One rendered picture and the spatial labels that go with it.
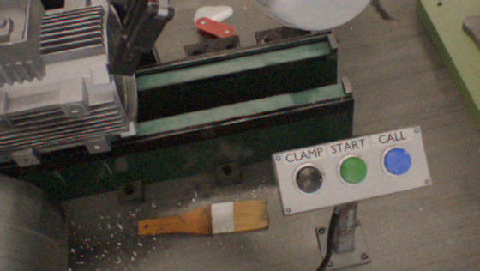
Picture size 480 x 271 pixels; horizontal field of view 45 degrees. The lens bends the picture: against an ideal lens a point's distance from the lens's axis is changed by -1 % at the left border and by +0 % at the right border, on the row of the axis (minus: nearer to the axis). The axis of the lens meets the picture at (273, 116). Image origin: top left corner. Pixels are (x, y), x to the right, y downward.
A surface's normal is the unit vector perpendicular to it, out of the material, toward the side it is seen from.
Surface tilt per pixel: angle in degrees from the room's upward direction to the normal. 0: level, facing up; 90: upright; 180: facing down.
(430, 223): 0
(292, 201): 32
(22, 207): 58
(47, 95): 0
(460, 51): 0
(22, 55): 90
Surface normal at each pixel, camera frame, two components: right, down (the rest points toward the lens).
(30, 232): 0.86, -0.41
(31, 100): -0.07, -0.57
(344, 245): 0.18, 0.80
